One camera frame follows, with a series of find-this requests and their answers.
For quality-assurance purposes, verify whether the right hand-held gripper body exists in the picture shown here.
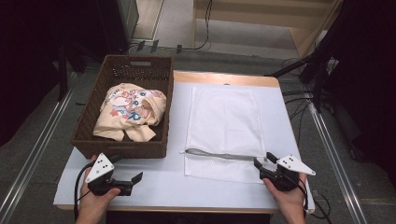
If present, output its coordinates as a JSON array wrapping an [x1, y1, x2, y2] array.
[[260, 154, 317, 192]]

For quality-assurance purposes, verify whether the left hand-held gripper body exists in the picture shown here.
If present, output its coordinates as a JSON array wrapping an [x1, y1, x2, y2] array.
[[84, 152, 134, 197]]

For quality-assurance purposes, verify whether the brown wicker basket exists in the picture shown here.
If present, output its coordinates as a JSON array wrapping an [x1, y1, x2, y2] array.
[[70, 54, 175, 161]]

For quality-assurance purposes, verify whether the cream printed garment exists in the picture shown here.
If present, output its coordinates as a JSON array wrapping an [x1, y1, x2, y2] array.
[[92, 82, 167, 143]]

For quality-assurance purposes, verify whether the white mesh laundry bag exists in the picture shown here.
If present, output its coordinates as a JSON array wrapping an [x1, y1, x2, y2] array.
[[179, 86, 268, 185]]

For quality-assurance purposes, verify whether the person's right hand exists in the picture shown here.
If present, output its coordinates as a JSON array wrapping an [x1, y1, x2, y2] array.
[[262, 172, 309, 215]]

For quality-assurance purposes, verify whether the person's left hand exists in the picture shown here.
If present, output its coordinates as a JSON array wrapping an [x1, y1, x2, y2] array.
[[76, 154, 121, 217]]

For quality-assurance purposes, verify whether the white table mat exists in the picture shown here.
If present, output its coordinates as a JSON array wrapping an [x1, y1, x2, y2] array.
[[53, 81, 316, 211]]

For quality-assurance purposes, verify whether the black metal stand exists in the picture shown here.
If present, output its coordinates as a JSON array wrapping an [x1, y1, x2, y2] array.
[[264, 46, 340, 113], [55, 40, 88, 102]]

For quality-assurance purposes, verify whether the black curtain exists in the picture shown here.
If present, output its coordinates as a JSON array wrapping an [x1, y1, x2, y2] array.
[[320, 0, 396, 188], [0, 0, 104, 147]]

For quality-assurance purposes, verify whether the dark cabinet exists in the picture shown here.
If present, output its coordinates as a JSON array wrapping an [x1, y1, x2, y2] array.
[[96, 0, 140, 54]]

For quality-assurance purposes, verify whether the light wooden platform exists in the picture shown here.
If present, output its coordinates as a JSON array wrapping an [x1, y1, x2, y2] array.
[[192, 0, 344, 59]]

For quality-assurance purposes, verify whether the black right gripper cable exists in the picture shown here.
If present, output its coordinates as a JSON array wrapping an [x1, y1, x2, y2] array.
[[293, 178, 310, 211]]

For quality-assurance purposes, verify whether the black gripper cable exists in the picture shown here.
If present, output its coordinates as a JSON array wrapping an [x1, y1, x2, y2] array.
[[73, 161, 96, 220], [293, 178, 310, 211]]

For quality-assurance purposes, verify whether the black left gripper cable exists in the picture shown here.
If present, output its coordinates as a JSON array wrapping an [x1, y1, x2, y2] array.
[[73, 161, 96, 220]]

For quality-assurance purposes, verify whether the black floor cable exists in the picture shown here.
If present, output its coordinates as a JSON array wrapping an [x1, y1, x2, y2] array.
[[281, 57, 316, 147], [309, 189, 332, 224]]

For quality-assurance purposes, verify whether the metal floor rail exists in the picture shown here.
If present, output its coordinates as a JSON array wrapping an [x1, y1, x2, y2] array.
[[0, 73, 78, 224], [308, 101, 370, 224]]

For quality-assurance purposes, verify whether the long black hanging cable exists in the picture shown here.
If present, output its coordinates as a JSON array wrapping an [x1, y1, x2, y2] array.
[[180, 0, 214, 51]]

